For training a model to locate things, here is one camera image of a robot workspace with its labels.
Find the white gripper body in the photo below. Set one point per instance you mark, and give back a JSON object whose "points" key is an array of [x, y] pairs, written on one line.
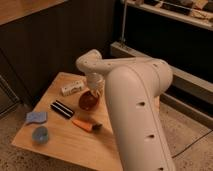
{"points": [[95, 81]]}

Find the red ceramic bowl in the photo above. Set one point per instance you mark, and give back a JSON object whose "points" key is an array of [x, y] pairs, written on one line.
{"points": [[88, 101]]}

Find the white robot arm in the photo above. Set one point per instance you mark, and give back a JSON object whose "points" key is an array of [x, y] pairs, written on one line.
{"points": [[131, 87]]}

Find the white bottle lying down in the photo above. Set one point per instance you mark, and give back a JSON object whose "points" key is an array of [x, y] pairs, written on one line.
{"points": [[72, 87]]}

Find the black rectangular box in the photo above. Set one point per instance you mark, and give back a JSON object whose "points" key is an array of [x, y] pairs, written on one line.
{"points": [[62, 109]]}

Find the orange toy carrot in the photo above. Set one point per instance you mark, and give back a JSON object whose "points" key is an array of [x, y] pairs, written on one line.
{"points": [[87, 126]]}

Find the blue small cup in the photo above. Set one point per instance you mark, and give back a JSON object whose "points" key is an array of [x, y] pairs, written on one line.
{"points": [[40, 135]]}

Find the metal shelf rack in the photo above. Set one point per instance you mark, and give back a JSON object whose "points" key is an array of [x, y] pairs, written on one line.
{"points": [[187, 48]]}

